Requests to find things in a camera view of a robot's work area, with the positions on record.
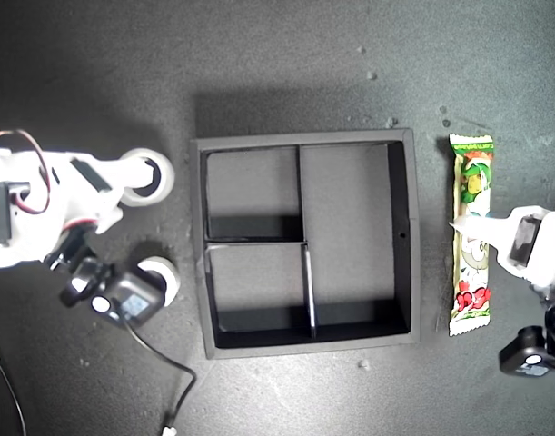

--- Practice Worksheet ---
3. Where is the thin grey cable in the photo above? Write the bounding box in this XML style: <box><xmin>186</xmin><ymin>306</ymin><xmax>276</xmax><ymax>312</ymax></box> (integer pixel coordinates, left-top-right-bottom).
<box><xmin>0</xmin><ymin>340</ymin><xmax>28</xmax><ymax>436</ymax></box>

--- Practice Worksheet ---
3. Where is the small white tape roll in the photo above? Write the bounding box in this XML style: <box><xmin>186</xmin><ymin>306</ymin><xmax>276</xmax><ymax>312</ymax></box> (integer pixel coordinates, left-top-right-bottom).
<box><xmin>137</xmin><ymin>256</ymin><xmax>182</xmax><ymax>308</ymax></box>

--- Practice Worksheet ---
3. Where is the black camera cable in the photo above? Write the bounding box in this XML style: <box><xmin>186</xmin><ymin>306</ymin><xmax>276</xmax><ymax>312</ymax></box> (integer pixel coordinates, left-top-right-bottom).
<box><xmin>122</xmin><ymin>317</ymin><xmax>199</xmax><ymax>432</ymax></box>

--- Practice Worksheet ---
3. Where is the black tray with wells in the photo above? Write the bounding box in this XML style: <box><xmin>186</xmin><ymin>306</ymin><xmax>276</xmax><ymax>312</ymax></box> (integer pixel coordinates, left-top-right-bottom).
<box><xmin>189</xmin><ymin>128</ymin><xmax>422</xmax><ymax>361</ymax></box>

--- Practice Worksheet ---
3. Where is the green printed snack bar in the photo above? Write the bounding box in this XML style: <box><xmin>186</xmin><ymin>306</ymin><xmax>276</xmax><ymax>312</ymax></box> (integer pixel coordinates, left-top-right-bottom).
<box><xmin>448</xmin><ymin>133</ymin><xmax>495</xmax><ymax>338</ymax></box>

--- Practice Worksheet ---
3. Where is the large white tape roll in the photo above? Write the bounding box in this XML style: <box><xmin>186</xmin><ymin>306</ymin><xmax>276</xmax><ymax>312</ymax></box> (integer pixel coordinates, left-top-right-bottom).
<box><xmin>119</xmin><ymin>148</ymin><xmax>175</xmax><ymax>207</ymax></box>

